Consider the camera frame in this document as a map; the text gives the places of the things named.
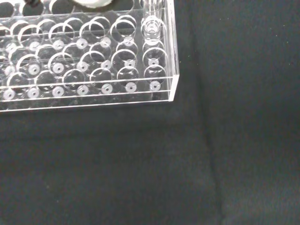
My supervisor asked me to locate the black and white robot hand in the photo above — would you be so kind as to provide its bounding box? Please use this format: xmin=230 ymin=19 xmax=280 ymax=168
xmin=24 ymin=0 xmax=115 ymax=10

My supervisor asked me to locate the black bench cloth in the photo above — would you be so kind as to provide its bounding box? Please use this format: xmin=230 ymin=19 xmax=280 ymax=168
xmin=0 ymin=0 xmax=300 ymax=225

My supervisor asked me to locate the clear acrylic test tube rack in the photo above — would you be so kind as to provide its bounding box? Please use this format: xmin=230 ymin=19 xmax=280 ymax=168
xmin=0 ymin=0 xmax=181 ymax=113

